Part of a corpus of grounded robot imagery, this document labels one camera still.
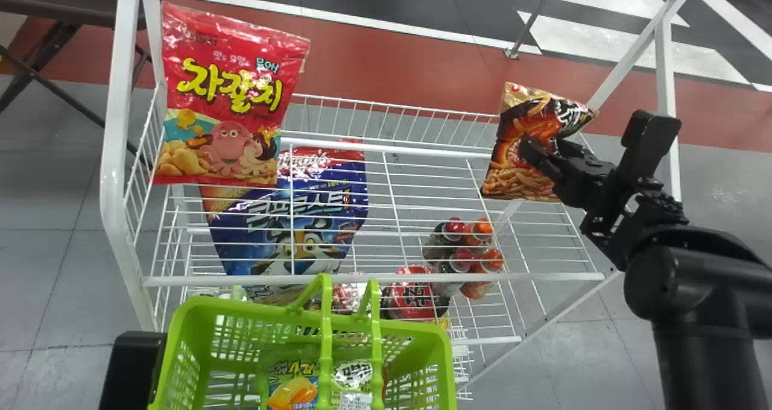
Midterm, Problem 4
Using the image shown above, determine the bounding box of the red noodle cup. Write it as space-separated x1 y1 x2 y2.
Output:
381 264 451 324
332 279 370 314

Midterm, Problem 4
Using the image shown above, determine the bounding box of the dark side table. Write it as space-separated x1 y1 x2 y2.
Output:
0 0 174 157

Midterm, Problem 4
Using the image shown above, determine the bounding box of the white wire rack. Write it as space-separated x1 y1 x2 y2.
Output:
100 0 706 402

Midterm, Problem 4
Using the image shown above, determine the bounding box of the green snack packet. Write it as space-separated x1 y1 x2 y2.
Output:
259 345 388 410

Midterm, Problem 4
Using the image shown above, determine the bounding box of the blue cereal bag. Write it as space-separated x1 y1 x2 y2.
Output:
207 140 370 305

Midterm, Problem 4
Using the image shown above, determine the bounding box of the green basket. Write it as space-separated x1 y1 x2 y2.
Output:
148 273 458 410

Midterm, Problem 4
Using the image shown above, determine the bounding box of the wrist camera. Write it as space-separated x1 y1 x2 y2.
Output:
98 331 168 410
620 110 683 183

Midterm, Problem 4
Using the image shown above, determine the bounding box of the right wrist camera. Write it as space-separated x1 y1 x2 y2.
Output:
620 110 683 183

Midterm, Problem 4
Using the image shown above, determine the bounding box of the orange snack packet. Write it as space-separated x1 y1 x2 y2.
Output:
481 82 599 203

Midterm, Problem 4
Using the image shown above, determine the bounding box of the red snack packet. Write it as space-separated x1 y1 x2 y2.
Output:
152 2 312 188

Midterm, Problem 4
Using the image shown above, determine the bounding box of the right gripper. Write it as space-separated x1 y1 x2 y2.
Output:
519 135 633 216

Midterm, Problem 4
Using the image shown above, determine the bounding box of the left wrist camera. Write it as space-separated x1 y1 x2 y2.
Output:
98 331 168 410

